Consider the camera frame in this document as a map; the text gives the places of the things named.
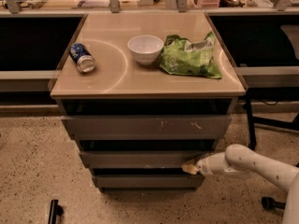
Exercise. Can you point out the white bowl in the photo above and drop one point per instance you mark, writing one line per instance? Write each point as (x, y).
(145, 49)

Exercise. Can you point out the blue soda can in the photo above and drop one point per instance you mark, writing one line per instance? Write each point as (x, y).
(83, 59)

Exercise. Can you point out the grey drawer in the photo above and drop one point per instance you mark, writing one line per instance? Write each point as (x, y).
(147, 181)
(147, 127)
(137, 159)

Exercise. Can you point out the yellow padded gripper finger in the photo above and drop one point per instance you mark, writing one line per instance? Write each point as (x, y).
(190, 167)

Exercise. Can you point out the grey bottom drawer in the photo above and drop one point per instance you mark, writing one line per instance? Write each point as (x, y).
(147, 181)

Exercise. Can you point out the black table leg frame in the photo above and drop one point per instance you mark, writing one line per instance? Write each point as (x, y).
(252, 120)

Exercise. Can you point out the black chair caster leg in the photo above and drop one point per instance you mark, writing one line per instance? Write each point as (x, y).
(269, 203)

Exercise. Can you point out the green chip bag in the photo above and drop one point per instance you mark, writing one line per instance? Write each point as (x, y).
(182, 57)

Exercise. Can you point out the grey top drawer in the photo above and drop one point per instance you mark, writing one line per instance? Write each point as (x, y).
(147, 127)

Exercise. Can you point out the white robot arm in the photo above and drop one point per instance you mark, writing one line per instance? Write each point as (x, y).
(238, 161)

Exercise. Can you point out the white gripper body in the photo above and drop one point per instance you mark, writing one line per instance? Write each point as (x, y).
(204, 166)

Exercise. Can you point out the grey drawer cabinet beige top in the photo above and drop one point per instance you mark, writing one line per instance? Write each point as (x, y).
(120, 86)

